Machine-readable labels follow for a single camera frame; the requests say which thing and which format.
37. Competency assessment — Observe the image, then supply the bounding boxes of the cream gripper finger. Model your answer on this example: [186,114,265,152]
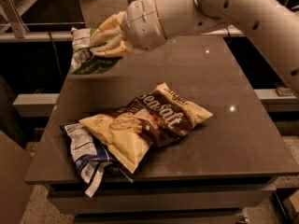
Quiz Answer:
[90,11,124,45]
[90,35,135,58]

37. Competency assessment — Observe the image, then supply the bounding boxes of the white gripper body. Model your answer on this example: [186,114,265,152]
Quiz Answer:
[121,0,167,51]

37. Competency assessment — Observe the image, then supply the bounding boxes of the green jalapeno chip bag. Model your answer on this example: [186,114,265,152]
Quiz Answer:
[69,27,121,75]

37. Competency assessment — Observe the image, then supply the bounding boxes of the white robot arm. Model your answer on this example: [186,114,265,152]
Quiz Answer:
[90,0,299,94]

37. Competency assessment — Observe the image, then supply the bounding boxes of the yellow brown sea salt chip bag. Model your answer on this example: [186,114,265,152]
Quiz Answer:
[80,83,212,173]

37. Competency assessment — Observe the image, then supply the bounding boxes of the blue white chip bag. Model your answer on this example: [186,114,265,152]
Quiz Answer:
[60,123,133,198]

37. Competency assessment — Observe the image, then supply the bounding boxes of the grey drawer cabinet under table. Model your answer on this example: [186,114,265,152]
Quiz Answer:
[48,182,276,224]

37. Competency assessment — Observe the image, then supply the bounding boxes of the brown cardboard box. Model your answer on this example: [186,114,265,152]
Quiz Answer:
[0,132,32,224]

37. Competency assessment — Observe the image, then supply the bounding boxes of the left metal rail bracket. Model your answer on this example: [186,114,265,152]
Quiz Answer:
[0,0,28,38]

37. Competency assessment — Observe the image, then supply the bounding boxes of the grey metal guard rail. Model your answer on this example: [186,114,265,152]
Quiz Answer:
[0,25,244,43]

